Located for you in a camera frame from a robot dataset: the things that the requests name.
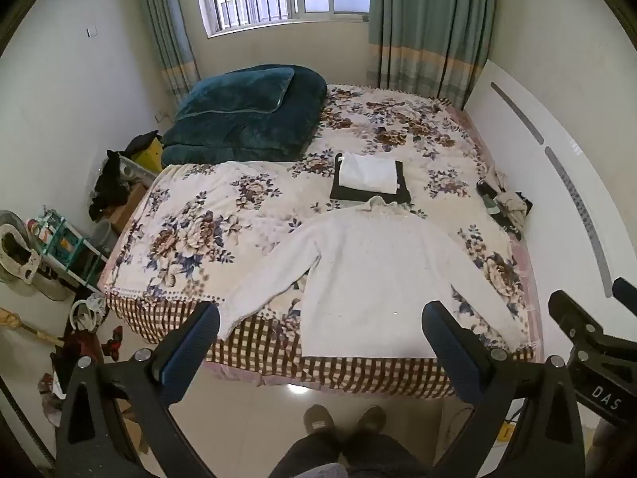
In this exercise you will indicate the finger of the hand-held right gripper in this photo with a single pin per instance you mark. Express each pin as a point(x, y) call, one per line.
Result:
point(626, 290)
point(572, 311)

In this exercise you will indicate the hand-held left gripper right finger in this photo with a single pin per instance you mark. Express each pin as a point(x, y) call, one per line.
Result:
point(450, 353)

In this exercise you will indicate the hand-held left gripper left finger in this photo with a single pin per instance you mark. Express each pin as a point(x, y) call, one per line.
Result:
point(191, 353)

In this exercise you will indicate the white knit sweater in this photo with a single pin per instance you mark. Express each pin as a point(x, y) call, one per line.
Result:
point(378, 279)

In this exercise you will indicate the pile of small clothes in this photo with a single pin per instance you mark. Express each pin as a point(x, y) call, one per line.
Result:
point(505, 201)

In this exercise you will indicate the brown checked bed sheet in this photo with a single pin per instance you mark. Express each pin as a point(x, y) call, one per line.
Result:
point(268, 348)

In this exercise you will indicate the person's right shoe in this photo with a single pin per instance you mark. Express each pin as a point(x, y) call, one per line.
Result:
point(371, 418)

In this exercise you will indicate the person's shoe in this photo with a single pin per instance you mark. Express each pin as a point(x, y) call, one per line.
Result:
point(371, 418)
point(319, 419)

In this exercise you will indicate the floral bed blanket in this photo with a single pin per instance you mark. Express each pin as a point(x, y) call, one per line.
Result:
point(209, 229)

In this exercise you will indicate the person's left shoe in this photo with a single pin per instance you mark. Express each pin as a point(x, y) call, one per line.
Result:
point(319, 419)

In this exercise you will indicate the person's dark trousers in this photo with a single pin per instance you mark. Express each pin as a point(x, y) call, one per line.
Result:
point(348, 458)

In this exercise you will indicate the grey plastic bin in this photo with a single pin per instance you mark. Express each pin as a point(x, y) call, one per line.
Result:
point(102, 237)

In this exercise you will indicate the white headboard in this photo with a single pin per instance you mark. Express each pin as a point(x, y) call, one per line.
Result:
point(547, 159)

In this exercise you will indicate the cardboard box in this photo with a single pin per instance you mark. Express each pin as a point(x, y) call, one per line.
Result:
point(124, 205)

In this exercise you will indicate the teal storage rack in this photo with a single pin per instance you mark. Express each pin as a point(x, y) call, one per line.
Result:
point(64, 251)

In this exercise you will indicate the black clothing heap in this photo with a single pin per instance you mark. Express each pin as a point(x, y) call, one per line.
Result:
point(110, 184)

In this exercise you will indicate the folded black cloth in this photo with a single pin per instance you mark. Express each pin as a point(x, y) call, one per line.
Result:
point(343, 191)

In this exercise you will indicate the folded white cloth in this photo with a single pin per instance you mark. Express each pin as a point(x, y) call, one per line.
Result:
point(371, 173)

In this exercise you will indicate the yellow box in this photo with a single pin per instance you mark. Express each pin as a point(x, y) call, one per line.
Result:
point(150, 155)

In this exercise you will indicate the white potty seat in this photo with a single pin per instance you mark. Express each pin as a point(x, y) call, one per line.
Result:
point(15, 254)

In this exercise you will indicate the teal folded quilt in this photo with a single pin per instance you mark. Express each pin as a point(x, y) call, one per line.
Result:
point(278, 129)

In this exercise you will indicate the teal pillow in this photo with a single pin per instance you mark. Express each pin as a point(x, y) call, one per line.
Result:
point(239, 92)

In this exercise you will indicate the green striped curtain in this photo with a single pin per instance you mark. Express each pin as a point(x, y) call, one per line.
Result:
point(428, 25)
point(166, 30)

